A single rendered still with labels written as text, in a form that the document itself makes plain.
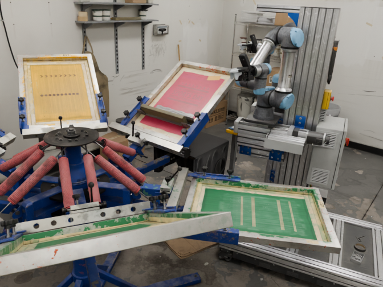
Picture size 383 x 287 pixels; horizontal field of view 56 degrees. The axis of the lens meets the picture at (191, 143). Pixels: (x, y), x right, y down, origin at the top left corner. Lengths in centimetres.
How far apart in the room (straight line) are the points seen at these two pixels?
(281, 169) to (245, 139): 43
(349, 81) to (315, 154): 316
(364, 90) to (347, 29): 90
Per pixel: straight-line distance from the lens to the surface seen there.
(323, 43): 266
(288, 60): 247
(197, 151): 277
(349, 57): 581
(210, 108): 253
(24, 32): 415
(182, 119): 245
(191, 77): 292
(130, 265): 312
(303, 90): 272
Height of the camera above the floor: 206
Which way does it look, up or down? 22 degrees down
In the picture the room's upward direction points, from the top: 3 degrees clockwise
